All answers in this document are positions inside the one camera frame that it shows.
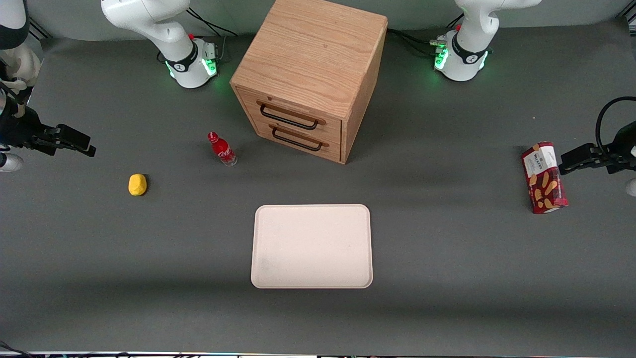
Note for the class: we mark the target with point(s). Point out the aluminium frame rail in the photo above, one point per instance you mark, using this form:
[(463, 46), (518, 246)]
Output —
[(39, 29), (630, 19)]

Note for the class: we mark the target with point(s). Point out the red cookie box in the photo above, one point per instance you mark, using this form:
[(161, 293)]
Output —
[(544, 179)]

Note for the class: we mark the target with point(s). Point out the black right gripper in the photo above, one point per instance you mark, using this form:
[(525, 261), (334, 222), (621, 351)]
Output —
[(19, 130)]

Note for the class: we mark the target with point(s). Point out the red coke bottle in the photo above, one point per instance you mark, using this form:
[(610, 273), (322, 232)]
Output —
[(222, 150)]

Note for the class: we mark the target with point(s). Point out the yellow lemon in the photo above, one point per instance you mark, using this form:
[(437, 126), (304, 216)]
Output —
[(137, 184)]

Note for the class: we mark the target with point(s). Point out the wooden drawer cabinet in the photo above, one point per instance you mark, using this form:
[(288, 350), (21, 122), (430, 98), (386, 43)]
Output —
[(313, 59)]

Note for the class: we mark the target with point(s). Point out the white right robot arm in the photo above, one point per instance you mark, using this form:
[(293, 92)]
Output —
[(169, 30)]

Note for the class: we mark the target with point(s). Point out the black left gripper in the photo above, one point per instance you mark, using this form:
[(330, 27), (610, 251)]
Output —
[(622, 147)]

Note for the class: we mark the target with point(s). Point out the beige rectangular tray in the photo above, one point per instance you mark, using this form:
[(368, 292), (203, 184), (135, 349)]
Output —
[(312, 246)]

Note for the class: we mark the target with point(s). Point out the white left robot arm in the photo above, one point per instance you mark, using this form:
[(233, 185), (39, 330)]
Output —
[(469, 44)]

